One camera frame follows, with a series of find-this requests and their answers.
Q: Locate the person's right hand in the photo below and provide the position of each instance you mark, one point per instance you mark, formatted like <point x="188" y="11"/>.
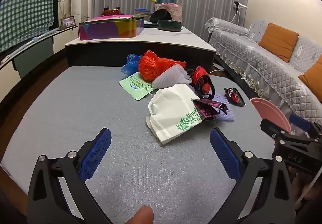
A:
<point x="301" y="183"/>

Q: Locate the person's left hand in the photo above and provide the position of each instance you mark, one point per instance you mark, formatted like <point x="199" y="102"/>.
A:
<point x="140" y="216"/>

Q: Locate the light green packet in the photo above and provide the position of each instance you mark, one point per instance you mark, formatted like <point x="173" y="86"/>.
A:
<point x="133" y="87"/>

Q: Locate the green potted plant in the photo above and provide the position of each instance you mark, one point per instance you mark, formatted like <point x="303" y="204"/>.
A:
<point x="63" y="0"/>

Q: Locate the brown teapot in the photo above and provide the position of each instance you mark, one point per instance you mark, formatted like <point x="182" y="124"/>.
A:
<point x="110" y="12"/>

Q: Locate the small photo frame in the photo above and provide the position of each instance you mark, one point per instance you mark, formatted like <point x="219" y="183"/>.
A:
<point x="68" y="22"/>

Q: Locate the purple foam fruit net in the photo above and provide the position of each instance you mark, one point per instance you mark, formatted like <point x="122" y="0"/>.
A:
<point x="226" y="113"/>

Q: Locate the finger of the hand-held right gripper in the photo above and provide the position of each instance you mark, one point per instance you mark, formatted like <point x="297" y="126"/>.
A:
<point x="299" y="120"/>
<point x="269" y="127"/>

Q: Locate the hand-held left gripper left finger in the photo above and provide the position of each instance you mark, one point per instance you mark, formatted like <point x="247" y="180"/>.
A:
<point x="96" y="153"/>

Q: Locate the white rod with blue grip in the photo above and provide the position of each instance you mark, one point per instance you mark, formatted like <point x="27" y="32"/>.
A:
<point x="35" y="39"/>

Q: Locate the white power strip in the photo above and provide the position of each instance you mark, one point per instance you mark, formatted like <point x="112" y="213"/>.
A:
<point x="218" y="70"/>

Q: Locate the pink flat board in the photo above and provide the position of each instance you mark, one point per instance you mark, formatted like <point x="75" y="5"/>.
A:
<point x="113" y="17"/>

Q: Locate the teal flat box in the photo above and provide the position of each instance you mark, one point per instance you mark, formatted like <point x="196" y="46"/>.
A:
<point x="151" y="25"/>

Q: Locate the white top coffee table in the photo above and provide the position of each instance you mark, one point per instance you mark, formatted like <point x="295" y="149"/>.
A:
<point x="163" y="37"/>

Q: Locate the black television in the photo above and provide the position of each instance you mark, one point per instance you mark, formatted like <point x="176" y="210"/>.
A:
<point x="55" y="7"/>

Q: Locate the dark green round tin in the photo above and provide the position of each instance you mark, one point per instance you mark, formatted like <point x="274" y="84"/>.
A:
<point x="168" y="25"/>

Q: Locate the small red black wrapper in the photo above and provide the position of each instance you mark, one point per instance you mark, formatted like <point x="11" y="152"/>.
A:
<point x="234" y="95"/>

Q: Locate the red black plastic packaging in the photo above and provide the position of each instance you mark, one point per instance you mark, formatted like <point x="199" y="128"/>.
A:
<point x="201" y="75"/>

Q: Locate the pink waste bin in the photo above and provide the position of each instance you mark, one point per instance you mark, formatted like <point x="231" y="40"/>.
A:
<point x="269" y="110"/>

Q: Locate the white green tv cabinet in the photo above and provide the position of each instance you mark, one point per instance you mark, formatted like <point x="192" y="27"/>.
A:
<point x="32" y="53"/>

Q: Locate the grey quilted sofa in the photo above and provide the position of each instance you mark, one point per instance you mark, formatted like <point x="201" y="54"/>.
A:
<point x="251" y="50"/>

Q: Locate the red plastic bag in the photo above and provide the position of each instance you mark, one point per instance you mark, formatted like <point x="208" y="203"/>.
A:
<point x="151" y="65"/>

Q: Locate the black hat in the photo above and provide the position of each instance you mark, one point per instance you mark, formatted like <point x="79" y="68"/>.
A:
<point x="161" y="15"/>

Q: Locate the white paper bag bamboo print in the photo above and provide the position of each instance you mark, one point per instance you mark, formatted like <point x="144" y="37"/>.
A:
<point x="171" y="108"/>

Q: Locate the yellow flower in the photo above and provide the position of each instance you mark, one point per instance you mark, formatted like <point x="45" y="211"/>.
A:
<point x="153" y="0"/>

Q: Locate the dark red foil wrapper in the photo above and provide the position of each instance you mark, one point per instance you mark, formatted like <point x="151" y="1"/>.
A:
<point x="208" y="109"/>

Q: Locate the blue plastic bag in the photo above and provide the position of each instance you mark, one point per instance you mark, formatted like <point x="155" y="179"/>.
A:
<point x="130" y="64"/>

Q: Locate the green checked cloth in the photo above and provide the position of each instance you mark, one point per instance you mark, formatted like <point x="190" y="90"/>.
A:
<point x="25" y="15"/>

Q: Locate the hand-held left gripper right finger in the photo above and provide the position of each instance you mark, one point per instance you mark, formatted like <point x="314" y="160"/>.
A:
<point x="225" y="153"/>

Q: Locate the orange cushion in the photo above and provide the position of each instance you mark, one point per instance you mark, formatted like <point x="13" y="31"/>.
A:
<point x="278" y="40"/>
<point x="314" y="78"/>

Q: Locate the white foam fruit net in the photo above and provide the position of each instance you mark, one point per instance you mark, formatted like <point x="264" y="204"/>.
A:
<point x="171" y="75"/>

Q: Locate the stack of coloured bowls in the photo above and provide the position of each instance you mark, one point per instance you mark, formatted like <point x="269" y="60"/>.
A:
<point x="142" y="12"/>

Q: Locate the pink lace bag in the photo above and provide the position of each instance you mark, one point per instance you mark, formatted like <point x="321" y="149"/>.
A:
<point x="174" y="12"/>

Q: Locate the colourful tin box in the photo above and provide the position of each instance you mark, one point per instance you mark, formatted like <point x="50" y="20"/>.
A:
<point x="105" y="30"/>

